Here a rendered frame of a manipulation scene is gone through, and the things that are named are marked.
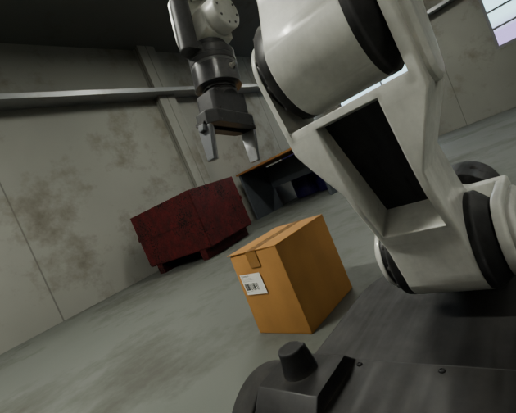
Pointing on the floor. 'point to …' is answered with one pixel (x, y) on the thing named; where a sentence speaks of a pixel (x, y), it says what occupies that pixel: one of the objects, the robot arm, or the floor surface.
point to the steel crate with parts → (192, 224)
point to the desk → (264, 175)
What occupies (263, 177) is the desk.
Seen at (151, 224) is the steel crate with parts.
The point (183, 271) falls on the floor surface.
